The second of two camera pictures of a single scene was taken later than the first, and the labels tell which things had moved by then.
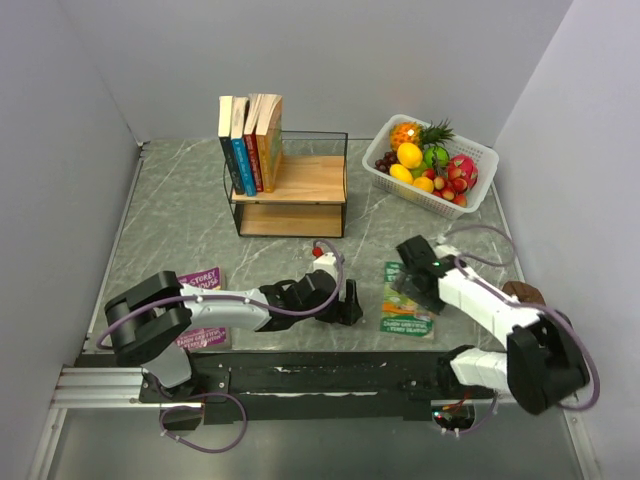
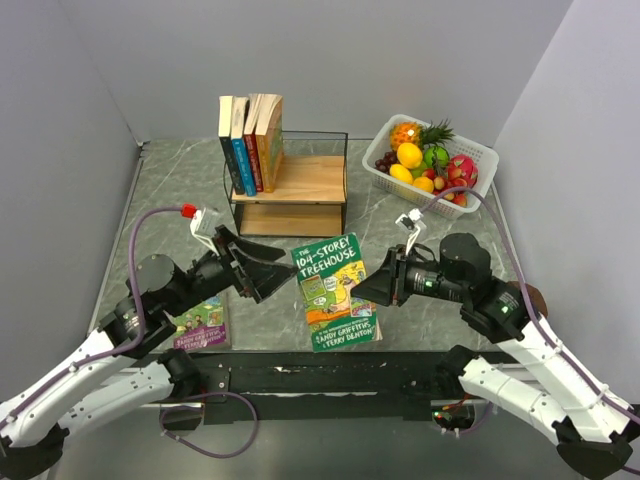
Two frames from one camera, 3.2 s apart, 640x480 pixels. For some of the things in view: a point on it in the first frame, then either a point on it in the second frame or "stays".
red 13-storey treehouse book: x=249 y=134 stays
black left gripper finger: x=353 y=308 to x=261 y=279
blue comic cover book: x=239 y=107 stays
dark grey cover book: x=225 y=109 stays
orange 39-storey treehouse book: x=269 y=131 stays
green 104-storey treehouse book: x=400 y=312 to x=327 y=271
